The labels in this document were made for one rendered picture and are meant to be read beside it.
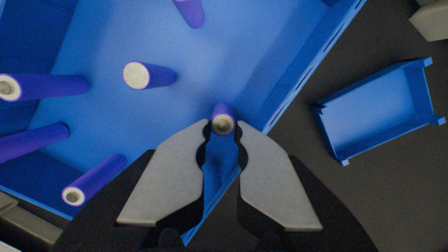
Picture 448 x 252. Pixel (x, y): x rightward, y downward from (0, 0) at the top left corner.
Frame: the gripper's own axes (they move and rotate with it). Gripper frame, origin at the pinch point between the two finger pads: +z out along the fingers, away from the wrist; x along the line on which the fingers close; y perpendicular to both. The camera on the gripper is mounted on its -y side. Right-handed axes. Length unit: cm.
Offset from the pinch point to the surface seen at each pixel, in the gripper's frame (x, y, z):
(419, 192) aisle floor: 73, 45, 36
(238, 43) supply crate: 1.2, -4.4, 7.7
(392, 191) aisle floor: 64, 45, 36
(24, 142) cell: -16.0, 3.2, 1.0
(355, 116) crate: 44, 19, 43
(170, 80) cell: -4.9, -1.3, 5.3
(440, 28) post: 57, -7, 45
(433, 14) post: 53, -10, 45
